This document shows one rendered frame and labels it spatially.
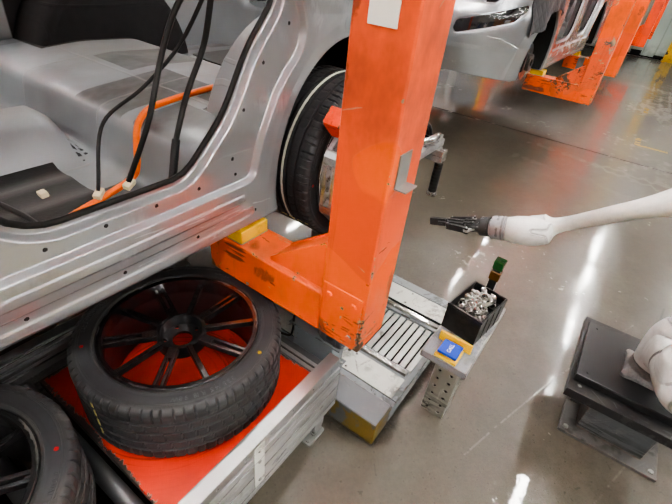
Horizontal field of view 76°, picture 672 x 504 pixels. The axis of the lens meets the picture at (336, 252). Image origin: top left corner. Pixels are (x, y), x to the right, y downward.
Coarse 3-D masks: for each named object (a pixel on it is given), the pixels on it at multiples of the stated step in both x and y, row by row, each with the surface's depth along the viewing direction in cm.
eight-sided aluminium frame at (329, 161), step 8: (336, 144) 152; (328, 152) 151; (336, 152) 149; (328, 160) 151; (328, 168) 154; (328, 176) 156; (328, 184) 159; (320, 192) 160; (328, 192) 161; (320, 200) 161; (328, 200) 163; (320, 208) 163; (328, 208) 160; (328, 216) 165
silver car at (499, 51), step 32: (480, 0) 344; (512, 0) 338; (576, 0) 578; (608, 0) 586; (480, 32) 347; (512, 32) 347; (544, 32) 416; (576, 32) 508; (448, 64) 370; (480, 64) 362; (512, 64) 366; (544, 64) 432
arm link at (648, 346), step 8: (664, 320) 156; (656, 328) 157; (664, 328) 154; (648, 336) 160; (656, 336) 155; (664, 336) 153; (640, 344) 164; (648, 344) 158; (656, 344) 154; (664, 344) 151; (640, 352) 163; (648, 352) 156; (656, 352) 152; (640, 360) 163; (648, 360) 155; (648, 368) 158
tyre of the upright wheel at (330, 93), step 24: (312, 72) 162; (312, 96) 153; (336, 96) 151; (288, 120) 154; (312, 120) 151; (288, 144) 154; (312, 144) 150; (288, 168) 156; (312, 168) 153; (288, 192) 162; (312, 192) 159; (288, 216) 181; (312, 216) 167
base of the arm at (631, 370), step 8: (632, 352) 175; (632, 360) 167; (624, 368) 167; (632, 368) 166; (640, 368) 163; (624, 376) 165; (632, 376) 164; (640, 376) 163; (648, 376) 161; (640, 384) 163; (648, 384) 161
